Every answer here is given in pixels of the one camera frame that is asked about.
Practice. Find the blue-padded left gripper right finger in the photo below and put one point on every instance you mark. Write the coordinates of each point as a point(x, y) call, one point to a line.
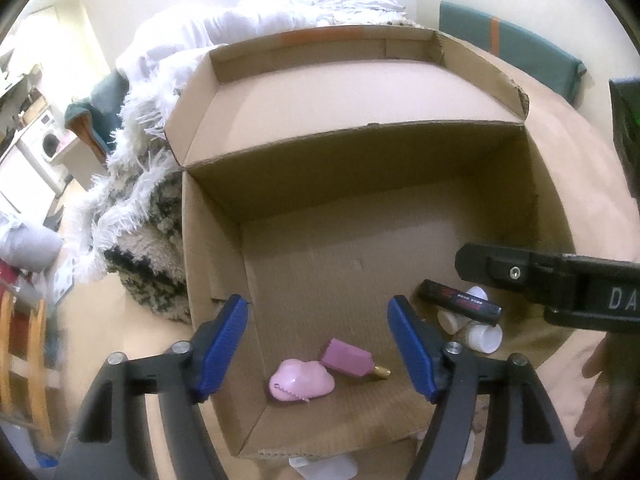
point(524, 438)

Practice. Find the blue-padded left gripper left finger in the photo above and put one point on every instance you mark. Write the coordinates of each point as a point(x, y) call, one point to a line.
point(110, 438)

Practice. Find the white charger adapter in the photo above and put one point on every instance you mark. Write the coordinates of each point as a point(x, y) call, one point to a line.
point(338, 467)

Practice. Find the person's right hand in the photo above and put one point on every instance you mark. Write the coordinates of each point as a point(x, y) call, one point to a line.
point(608, 427)

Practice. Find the white pill bottle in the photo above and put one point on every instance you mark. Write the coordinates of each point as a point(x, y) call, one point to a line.
point(482, 338)
point(452, 322)

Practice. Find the wooden chair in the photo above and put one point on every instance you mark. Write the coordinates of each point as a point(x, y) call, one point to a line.
point(32, 368)

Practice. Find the beige bed cover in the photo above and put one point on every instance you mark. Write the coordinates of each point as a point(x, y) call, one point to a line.
point(575, 169)

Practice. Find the black tube red label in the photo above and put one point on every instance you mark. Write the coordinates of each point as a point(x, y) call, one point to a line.
point(453, 300)

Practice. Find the pink cloud-shaped case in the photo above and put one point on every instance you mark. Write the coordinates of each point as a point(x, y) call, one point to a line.
point(300, 381)

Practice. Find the pink rectangular bottle gold cap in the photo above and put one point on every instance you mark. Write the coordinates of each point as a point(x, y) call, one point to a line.
point(351, 361)

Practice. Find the grey stuffed bag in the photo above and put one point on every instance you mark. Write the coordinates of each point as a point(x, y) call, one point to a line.
point(27, 247)

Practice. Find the shaggy black and white blanket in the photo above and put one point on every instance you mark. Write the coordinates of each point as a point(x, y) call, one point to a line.
point(134, 213)

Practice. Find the teal cushion orange stripe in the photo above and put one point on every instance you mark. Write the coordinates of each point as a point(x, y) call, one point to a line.
point(534, 55)

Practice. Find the brown cardboard box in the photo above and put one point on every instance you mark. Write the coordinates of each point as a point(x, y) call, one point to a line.
point(360, 219)

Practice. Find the white washing machine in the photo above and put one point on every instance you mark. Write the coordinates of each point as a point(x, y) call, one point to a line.
point(39, 142)

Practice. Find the teal armchair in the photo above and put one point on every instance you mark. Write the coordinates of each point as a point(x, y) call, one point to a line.
point(94, 119)

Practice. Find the white crumpled sheet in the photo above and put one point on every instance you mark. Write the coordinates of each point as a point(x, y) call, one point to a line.
point(197, 30)

